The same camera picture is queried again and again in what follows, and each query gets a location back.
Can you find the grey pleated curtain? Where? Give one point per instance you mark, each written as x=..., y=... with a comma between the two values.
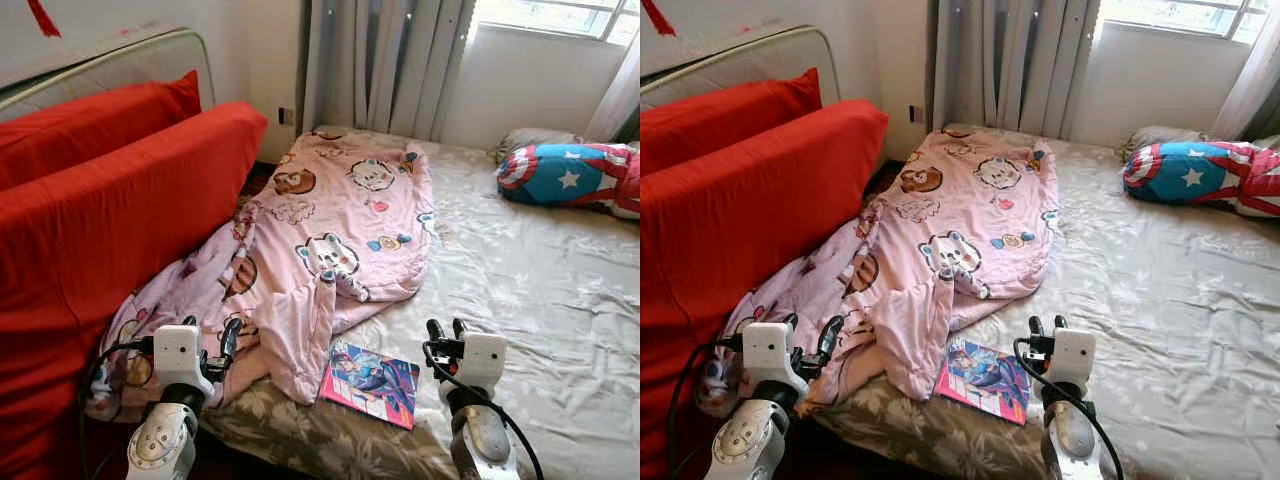
x=400, y=60
x=1030, y=60

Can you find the colourful comic book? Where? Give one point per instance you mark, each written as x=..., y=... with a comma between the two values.
x=985, y=382
x=372, y=385

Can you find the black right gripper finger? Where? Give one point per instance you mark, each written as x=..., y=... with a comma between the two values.
x=1058, y=323
x=435, y=330
x=1035, y=327
x=459, y=327

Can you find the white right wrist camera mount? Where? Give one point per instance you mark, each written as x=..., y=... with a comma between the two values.
x=485, y=358
x=1073, y=352

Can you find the small red cushion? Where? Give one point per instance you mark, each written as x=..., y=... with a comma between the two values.
x=720, y=110
x=80, y=125

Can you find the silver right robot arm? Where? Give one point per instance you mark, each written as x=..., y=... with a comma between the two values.
x=485, y=440
x=1070, y=435

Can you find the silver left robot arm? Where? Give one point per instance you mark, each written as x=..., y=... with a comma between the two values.
x=160, y=440
x=745, y=440

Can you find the large red cushion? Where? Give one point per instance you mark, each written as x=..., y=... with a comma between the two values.
x=740, y=230
x=100, y=230

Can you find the window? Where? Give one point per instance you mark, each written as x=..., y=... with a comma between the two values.
x=560, y=15
x=1180, y=12

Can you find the red hanging tassel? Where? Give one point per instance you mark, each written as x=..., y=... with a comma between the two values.
x=655, y=15
x=42, y=15

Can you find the grey brown pillow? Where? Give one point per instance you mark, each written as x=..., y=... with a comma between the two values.
x=1155, y=137
x=530, y=140

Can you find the pink cartoon blanket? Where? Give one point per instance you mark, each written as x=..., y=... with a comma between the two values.
x=330, y=200
x=960, y=200

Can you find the pale sheer curtain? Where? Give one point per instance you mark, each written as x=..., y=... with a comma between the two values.
x=1250, y=90
x=620, y=100

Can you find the star striped bolster pillow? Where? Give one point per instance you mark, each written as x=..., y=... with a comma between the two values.
x=1185, y=175
x=560, y=175

